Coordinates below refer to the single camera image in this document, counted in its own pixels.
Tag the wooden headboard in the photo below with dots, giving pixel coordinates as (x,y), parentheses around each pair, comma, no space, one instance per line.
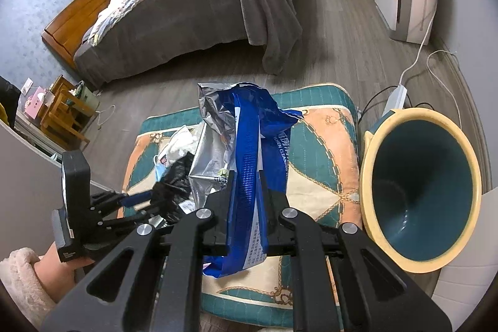
(65,32)

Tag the wooden nightstand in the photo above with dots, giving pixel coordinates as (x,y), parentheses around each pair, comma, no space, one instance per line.
(68,109)

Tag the yellow teal trash bin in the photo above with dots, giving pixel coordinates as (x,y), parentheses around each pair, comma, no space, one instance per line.
(420,188)

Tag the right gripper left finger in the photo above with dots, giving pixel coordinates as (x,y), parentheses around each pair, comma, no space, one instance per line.
(151,281)

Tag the pink box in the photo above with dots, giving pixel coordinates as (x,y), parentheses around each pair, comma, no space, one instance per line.
(35,104)

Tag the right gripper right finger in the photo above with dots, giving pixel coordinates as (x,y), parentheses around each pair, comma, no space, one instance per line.
(340,279)

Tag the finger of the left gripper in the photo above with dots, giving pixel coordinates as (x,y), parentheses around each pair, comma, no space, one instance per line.
(148,212)
(128,200)

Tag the blue silver foil bag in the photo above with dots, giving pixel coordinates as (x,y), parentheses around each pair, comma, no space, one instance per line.
(243,148)

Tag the white power strip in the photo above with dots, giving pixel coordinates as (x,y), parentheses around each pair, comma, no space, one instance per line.
(396,99)

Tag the black plastic bag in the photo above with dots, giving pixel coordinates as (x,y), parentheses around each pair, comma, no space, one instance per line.
(172,193)

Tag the fluffy white left sleeve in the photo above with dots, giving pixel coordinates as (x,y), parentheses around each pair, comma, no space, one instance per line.
(23,286)

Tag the bed with grey cover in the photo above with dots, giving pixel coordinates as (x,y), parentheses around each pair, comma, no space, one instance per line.
(156,31)

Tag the person's left hand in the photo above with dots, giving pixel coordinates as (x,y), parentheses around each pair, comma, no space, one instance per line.
(56,277)

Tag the white crumpled wrapper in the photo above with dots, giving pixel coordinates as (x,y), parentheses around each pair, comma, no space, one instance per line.
(185,140)

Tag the teal orange patterned cushion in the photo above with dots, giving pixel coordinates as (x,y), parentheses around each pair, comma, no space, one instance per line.
(323,182)

